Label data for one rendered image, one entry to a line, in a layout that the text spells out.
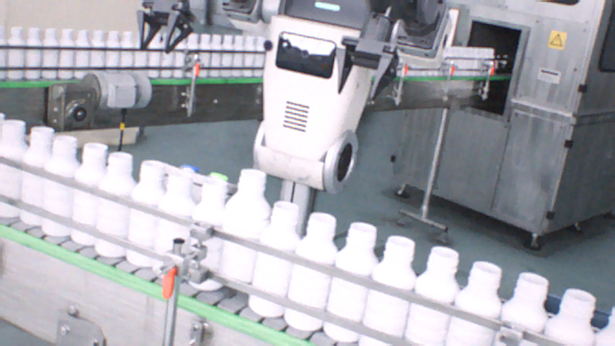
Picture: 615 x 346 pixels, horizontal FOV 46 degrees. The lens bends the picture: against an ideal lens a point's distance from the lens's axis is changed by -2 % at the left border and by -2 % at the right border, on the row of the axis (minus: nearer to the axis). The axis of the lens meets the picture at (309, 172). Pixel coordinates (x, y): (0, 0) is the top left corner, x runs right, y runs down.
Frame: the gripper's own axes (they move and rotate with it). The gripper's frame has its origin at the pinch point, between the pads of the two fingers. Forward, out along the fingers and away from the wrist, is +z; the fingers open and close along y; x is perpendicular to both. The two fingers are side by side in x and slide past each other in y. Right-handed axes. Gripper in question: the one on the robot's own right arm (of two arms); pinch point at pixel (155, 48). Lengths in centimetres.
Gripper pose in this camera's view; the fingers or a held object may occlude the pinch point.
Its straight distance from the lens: 153.2
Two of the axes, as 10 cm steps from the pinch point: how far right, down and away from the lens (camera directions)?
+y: 8.8, 1.8, -4.3
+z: -2.9, 9.3, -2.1
